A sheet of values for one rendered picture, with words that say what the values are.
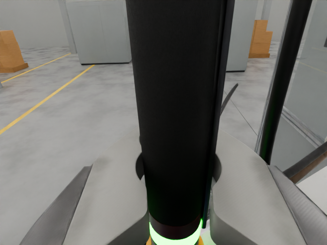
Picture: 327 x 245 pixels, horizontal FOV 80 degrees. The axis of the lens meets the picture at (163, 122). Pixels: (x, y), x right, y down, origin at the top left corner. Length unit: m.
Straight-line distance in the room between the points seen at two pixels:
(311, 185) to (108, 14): 7.22
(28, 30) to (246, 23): 11.95
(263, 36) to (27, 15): 12.07
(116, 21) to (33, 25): 7.78
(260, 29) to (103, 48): 5.48
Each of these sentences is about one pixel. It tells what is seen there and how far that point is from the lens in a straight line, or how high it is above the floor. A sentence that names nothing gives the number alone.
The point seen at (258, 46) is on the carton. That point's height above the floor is 0.37.
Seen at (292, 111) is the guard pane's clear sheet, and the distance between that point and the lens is 1.40.
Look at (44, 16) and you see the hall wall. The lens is 14.02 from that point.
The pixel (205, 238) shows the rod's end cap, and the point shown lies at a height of 1.39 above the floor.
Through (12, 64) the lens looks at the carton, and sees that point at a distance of 8.38.
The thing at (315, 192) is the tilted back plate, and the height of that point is 1.21.
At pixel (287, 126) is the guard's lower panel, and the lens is 1.42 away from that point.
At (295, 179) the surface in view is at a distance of 0.29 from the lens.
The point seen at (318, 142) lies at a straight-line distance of 1.20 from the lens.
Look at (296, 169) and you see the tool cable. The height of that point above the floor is 1.40.
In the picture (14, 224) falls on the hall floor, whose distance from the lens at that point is 2.32.
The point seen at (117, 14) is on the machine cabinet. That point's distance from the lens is 7.36.
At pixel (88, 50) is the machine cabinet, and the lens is 7.77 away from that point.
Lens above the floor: 1.56
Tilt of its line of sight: 29 degrees down
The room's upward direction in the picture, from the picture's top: 2 degrees counter-clockwise
